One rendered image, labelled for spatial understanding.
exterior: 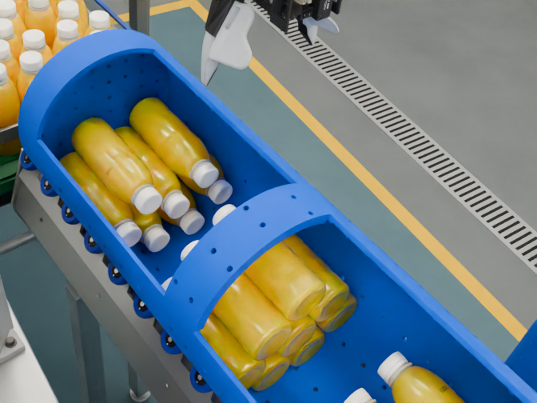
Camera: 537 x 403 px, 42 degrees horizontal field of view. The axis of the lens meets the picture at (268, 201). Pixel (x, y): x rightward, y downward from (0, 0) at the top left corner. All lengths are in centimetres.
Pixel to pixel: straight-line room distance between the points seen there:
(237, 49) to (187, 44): 258
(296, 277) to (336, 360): 22
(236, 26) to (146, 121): 46
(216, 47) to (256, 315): 35
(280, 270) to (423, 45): 278
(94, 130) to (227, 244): 35
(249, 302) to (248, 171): 31
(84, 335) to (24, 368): 80
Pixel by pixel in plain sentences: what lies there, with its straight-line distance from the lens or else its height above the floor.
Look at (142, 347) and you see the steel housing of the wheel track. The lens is 113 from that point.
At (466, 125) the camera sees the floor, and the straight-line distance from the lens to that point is 316.
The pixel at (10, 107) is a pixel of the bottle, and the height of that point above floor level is 101.
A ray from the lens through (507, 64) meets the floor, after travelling 365.
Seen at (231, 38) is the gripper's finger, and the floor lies 147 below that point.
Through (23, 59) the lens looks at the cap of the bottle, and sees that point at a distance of 132.
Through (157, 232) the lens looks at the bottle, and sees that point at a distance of 109.
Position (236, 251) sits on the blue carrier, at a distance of 82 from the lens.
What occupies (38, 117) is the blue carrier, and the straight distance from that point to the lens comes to 108.
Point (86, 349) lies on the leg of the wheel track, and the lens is 167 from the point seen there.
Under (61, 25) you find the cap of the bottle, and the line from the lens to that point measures 140.
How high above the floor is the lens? 185
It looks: 46 degrees down
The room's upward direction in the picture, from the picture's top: 11 degrees clockwise
